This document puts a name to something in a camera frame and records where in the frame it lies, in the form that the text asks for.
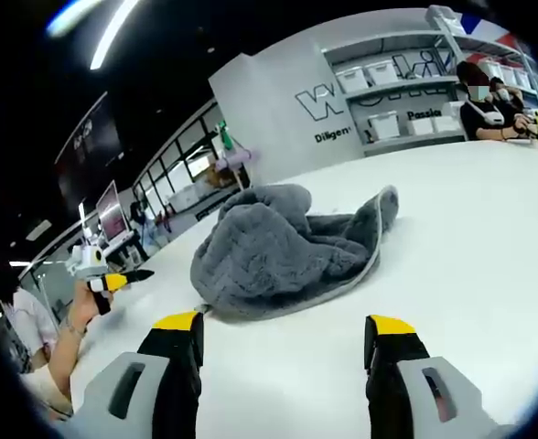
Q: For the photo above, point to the grey metal shelf unit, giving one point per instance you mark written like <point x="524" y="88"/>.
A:
<point x="449" y="80"/>

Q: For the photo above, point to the person's white shirt torso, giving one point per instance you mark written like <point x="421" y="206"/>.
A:
<point x="31" y="320"/>

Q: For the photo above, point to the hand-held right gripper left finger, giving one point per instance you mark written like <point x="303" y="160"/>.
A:
<point x="177" y="347"/>

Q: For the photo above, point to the dark hanging banner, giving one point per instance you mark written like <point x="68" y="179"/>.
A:
<point x="90" y="151"/>

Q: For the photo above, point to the red white blue flag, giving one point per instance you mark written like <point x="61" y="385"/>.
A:
<point x="477" y="25"/>

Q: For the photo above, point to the grey fluffy towel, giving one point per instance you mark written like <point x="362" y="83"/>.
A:
<point x="273" y="256"/>

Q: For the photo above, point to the black framed glass partition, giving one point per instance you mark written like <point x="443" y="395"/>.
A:
<point x="191" y="151"/>

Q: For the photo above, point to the long ceiling light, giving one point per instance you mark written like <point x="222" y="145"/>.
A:
<point x="70" y="18"/>
<point x="113" y="34"/>

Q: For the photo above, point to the group of white storage boxes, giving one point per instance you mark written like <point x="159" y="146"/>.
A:
<point x="383" y="123"/>

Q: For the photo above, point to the white table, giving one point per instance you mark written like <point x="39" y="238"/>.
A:
<point x="456" y="251"/>

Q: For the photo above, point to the computer monitor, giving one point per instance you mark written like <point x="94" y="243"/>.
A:
<point x="113" y="212"/>

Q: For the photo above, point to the person's left hand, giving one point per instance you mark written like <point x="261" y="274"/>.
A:
<point x="82" y="306"/>

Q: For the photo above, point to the purple padded stand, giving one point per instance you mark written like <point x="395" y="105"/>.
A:
<point x="234" y="157"/>

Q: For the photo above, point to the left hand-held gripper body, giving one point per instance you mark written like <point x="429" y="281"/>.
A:
<point x="86" y="263"/>

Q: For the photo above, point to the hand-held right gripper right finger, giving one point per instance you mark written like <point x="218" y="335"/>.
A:
<point x="390" y="352"/>

